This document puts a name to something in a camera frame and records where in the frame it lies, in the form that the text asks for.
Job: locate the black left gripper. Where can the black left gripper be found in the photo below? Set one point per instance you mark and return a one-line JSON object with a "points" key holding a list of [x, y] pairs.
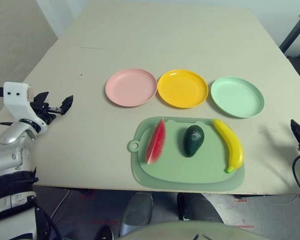
{"points": [[46, 113]]}

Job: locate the yellow banana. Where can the yellow banana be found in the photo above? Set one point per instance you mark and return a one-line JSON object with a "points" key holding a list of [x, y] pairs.
{"points": [[233, 145]]}

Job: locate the dark green avocado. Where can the dark green avocado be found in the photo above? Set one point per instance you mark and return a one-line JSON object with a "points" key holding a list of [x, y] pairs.
{"points": [[193, 141]]}

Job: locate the red watermelon slice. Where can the red watermelon slice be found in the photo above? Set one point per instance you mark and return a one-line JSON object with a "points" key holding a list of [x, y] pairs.
{"points": [[156, 142]]}

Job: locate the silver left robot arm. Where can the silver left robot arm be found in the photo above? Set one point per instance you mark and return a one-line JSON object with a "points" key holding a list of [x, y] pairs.
{"points": [[11, 155]]}

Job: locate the mint green round plate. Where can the mint green round plate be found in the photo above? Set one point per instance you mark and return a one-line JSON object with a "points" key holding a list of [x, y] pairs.
{"points": [[237, 97]]}

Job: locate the pink round plate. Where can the pink round plate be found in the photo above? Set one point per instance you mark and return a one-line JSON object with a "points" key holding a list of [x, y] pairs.
{"points": [[131, 87]]}

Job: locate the grey robot right leg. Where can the grey robot right leg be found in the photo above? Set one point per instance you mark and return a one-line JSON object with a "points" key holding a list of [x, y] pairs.
{"points": [[197, 207]]}

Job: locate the grey robot leg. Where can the grey robot leg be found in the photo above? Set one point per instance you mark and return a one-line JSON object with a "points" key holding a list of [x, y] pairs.
{"points": [[137, 212], [197, 207]]}

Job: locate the yellow round plate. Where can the yellow round plate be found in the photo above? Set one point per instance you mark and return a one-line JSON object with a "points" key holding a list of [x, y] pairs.
{"points": [[182, 88]]}

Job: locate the green cutting board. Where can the green cutting board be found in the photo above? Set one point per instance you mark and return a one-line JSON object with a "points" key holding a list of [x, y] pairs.
{"points": [[170, 170]]}

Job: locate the grey robot left leg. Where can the grey robot left leg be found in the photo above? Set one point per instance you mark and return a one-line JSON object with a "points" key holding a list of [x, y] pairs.
{"points": [[137, 212]]}

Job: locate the black robot body part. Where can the black robot body part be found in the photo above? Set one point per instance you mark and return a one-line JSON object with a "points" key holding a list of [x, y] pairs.
{"points": [[105, 233]]}

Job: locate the light grey robot torso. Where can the light grey robot torso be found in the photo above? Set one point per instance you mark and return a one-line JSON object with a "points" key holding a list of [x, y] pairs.
{"points": [[187, 231]]}

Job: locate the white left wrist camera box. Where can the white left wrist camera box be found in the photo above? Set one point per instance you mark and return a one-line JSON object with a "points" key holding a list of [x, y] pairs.
{"points": [[16, 96]]}

